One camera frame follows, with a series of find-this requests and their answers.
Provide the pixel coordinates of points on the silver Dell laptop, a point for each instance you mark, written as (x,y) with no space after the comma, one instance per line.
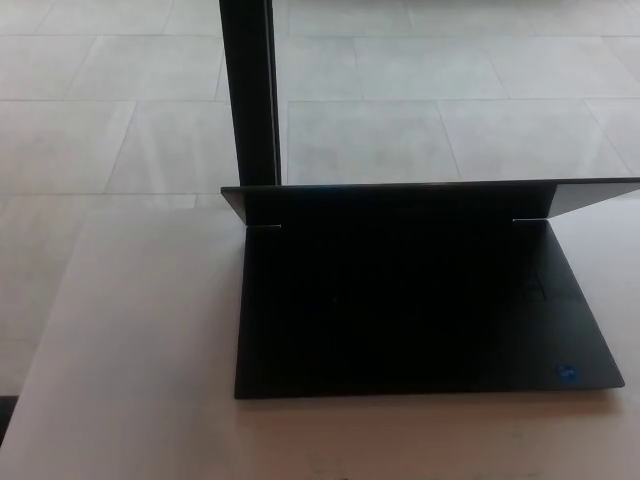
(400,310)

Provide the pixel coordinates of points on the black vertical window frame post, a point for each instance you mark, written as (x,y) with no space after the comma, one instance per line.
(248,90)

